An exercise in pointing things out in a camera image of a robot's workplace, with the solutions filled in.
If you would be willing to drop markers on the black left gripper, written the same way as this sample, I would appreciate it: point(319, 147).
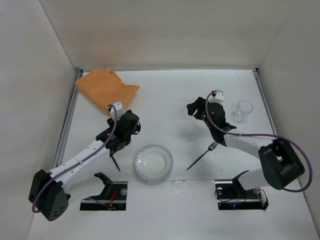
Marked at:
point(115, 148)

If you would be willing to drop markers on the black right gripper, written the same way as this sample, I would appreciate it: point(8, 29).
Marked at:
point(219, 135)

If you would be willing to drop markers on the black knife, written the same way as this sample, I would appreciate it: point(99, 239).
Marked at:
point(115, 162)

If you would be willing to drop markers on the orange cloth placemat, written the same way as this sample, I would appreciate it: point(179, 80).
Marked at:
point(104, 87)

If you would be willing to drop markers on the black fork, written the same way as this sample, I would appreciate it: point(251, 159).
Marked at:
point(210, 148)

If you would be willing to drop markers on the white round plate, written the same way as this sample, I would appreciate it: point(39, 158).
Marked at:
point(153, 163)

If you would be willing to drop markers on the clear plastic cup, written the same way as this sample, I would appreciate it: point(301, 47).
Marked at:
point(242, 110)

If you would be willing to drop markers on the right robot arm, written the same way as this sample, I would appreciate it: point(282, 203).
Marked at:
point(280, 165)

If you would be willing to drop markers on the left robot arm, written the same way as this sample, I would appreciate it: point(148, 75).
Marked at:
point(49, 189)

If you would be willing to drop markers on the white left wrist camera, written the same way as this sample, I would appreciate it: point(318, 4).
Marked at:
point(116, 109)

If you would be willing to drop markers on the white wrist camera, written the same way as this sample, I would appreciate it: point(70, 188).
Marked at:
point(217, 96)
point(116, 109)

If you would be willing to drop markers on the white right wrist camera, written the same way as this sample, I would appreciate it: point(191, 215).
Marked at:
point(217, 96)

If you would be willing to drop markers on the right aluminium frame rail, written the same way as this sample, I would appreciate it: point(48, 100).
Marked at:
point(258, 82)

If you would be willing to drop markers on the aluminium frame rail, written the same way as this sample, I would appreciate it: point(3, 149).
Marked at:
point(258, 82)
point(59, 153)

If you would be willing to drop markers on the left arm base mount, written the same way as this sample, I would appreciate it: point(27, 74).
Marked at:
point(113, 197)

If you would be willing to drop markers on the left aluminium frame rail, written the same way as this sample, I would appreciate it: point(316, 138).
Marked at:
point(59, 153)

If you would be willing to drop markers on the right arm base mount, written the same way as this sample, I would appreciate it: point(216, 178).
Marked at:
point(231, 196)

